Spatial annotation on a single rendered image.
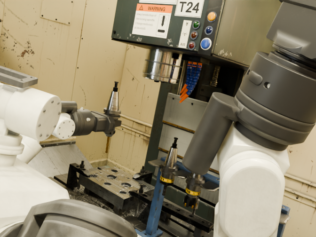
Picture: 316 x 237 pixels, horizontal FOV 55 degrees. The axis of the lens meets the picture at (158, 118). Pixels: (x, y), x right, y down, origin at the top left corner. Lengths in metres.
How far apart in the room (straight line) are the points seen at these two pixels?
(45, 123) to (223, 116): 0.24
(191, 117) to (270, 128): 1.37
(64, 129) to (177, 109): 0.94
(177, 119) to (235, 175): 1.42
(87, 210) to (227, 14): 0.80
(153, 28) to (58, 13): 1.14
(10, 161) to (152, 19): 0.75
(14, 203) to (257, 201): 0.26
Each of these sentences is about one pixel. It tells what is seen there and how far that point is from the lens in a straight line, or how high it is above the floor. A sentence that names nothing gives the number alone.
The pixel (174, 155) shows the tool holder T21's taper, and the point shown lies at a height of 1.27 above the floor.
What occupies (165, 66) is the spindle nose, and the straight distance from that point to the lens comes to 1.20.
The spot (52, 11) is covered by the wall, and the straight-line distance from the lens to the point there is 2.10.
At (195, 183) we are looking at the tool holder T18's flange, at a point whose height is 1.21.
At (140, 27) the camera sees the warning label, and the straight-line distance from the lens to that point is 1.11.
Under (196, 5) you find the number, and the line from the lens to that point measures 0.99.
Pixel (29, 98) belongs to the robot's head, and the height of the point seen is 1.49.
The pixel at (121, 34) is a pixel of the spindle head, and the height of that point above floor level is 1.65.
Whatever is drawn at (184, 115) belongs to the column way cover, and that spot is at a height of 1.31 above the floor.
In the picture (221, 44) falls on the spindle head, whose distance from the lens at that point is 0.97.
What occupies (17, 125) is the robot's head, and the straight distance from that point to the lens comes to 0.43.
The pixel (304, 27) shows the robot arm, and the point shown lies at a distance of 0.32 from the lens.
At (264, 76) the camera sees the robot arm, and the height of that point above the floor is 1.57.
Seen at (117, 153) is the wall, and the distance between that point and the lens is 2.62.
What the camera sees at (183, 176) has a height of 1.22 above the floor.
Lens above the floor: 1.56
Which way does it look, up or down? 10 degrees down
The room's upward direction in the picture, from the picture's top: 11 degrees clockwise
